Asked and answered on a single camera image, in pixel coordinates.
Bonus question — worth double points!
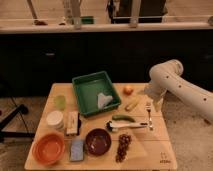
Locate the white stacked cups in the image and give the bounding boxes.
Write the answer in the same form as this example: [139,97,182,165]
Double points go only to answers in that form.
[46,110,64,129]

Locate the orange plastic bowl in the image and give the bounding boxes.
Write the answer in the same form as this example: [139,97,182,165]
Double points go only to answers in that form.
[32,133,65,166]

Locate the silver fork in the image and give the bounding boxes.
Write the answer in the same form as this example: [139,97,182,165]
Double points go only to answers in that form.
[145,102,154,131]

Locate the green paper cup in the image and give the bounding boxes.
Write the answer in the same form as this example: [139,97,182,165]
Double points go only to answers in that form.
[54,95,66,110]

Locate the dark grape bunch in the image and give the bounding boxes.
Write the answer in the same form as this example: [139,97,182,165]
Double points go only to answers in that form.
[115,134,132,162]

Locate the small orange fruit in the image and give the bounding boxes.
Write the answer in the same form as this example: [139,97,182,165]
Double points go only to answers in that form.
[123,85,134,95]

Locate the green plastic tray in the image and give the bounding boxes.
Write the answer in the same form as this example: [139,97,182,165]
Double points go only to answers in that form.
[72,71,121,117]

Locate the blue sponge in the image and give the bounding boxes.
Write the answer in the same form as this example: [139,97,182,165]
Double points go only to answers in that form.
[70,139,84,162]

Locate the black chair base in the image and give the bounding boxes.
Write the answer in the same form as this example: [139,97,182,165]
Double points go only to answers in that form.
[0,104,35,142]

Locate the yellow banana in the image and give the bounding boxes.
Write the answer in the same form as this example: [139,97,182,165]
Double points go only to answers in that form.
[125,98,140,111]

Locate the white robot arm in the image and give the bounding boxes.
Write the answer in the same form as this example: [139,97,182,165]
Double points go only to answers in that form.
[144,59,213,124]

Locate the white crumpled cloth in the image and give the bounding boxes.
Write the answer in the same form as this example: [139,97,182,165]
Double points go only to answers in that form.
[97,93,113,109]

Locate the dark maroon bowl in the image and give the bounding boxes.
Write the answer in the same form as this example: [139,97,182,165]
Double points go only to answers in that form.
[85,128,112,156]

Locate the wooden brush block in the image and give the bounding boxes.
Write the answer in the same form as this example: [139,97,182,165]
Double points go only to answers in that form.
[66,111,81,135]

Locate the green cucumber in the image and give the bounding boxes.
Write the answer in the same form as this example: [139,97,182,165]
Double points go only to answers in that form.
[112,115,135,122]

